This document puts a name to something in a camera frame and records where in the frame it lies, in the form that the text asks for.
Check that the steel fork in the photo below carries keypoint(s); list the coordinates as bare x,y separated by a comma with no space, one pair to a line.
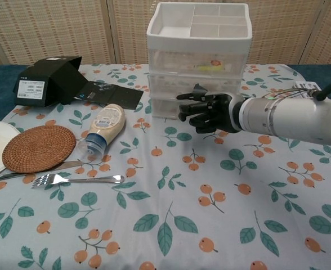
53,180

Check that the clear plastic drawer bin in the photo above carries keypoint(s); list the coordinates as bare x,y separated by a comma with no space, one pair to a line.
165,85

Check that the flat black cardboard sleeve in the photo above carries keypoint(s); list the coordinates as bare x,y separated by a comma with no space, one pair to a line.
117,97

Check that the colourful packet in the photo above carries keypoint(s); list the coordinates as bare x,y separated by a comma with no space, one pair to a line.
210,66

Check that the black cardboard box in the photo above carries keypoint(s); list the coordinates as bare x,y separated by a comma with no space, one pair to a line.
58,81

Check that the black bottle cap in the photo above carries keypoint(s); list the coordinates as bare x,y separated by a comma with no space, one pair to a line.
199,87

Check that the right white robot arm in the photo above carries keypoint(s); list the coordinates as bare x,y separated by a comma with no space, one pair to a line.
289,118

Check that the clear drawer with colourful packet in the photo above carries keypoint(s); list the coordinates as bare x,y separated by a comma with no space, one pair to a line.
174,62

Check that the floral fruit print tablecloth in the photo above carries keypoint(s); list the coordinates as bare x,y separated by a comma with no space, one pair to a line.
182,197

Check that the mayonnaise squeeze bottle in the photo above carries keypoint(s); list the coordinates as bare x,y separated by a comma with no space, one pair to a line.
109,121

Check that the woven folding screen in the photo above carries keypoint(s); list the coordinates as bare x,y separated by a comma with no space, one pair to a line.
55,31

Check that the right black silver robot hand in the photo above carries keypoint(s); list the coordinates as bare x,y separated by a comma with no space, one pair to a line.
219,112

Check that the white folding laptop stand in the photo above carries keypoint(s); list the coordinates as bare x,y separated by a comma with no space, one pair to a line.
302,85

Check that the steel table knife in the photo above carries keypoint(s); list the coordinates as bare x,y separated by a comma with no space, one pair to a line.
67,164

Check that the white drawer organizer box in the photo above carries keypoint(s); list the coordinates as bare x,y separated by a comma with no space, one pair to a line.
158,38

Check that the round woven rattan coaster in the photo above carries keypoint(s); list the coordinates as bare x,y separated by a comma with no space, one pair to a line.
39,149

